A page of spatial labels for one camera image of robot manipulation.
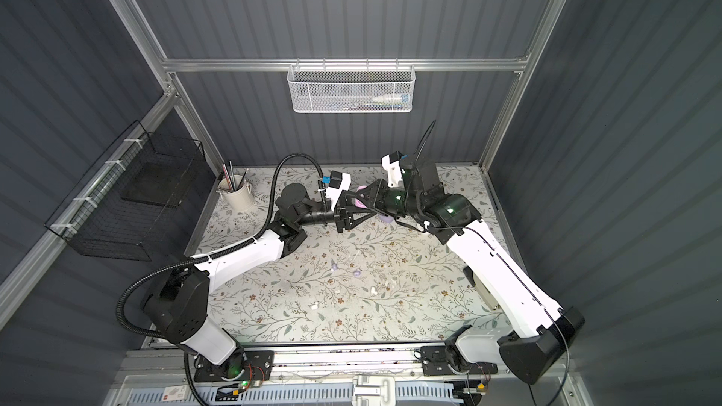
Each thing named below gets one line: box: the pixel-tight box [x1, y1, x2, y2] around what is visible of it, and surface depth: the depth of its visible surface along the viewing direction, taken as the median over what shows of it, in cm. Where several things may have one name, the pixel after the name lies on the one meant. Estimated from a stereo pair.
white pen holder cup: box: [216, 174, 253, 214], surface depth 104 cm
